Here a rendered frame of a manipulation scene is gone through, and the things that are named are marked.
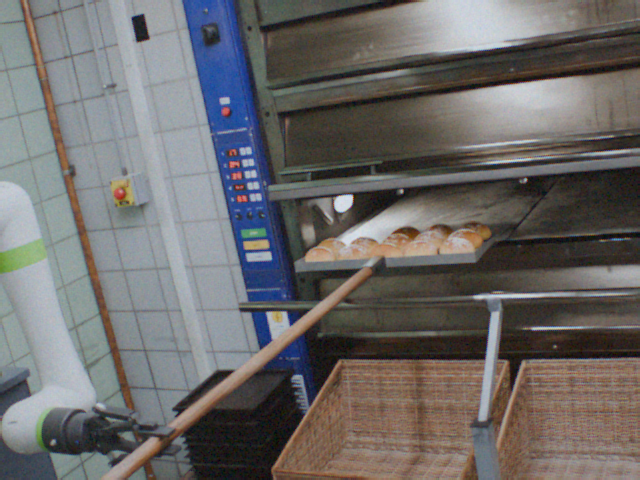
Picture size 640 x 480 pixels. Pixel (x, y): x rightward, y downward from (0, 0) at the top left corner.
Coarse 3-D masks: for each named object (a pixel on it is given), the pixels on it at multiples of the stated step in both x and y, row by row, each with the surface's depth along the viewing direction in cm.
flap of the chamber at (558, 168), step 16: (608, 160) 202; (624, 160) 200; (432, 176) 224; (448, 176) 222; (464, 176) 220; (480, 176) 218; (496, 176) 216; (512, 176) 214; (272, 192) 247; (288, 192) 245; (304, 192) 242; (320, 192) 240; (336, 192) 238; (352, 192) 235
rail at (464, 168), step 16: (512, 160) 213; (528, 160) 211; (544, 160) 209; (560, 160) 208; (576, 160) 206; (592, 160) 204; (352, 176) 235; (368, 176) 233; (384, 176) 230; (400, 176) 228; (416, 176) 226
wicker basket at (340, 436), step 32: (352, 384) 267; (384, 384) 261; (416, 384) 256; (448, 384) 251; (480, 384) 246; (320, 416) 256; (352, 416) 267; (384, 416) 261; (416, 416) 256; (448, 416) 251; (288, 448) 239; (320, 448) 255; (352, 448) 266; (384, 448) 261; (416, 448) 256; (448, 448) 251
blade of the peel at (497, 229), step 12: (456, 228) 263; (492, 228) 255; (504, 228) 251; (348, 240) 275; (492, 240) 241; (468, 252) 227; (480, 252) 231; (300, 264) 252; (312, 264) 250; (324, 264) 249; (336, 264) 247; (348, 264) 245; (360, 264) 243; (396, 264) 238; (408, 264) 236; (420, 264) 235; (432, 264) 233
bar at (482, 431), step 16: (608, 288) 189; (624, 288) 187; (240, 304) 235; (256, 304) 233; (272, 304) 230; (288, 304) 228; (304, 304) 226; (352, 304) 219; (368, 304) 217; (384, 304) 215; (400, 304) 213; (416, 304) 211; (432, 304) 209; (448, 304) 207; (464, 304) 205; (480, 304) 203; (496, 304) 200; (512, 304) 200; (496, 320) 200; (496, 336) 198; (496, 352) 197; (480, 416) 189; (480, 432) 187; (480, 448) 188; (496, 448) 190; (480, 464) 189; (496, 464) 190
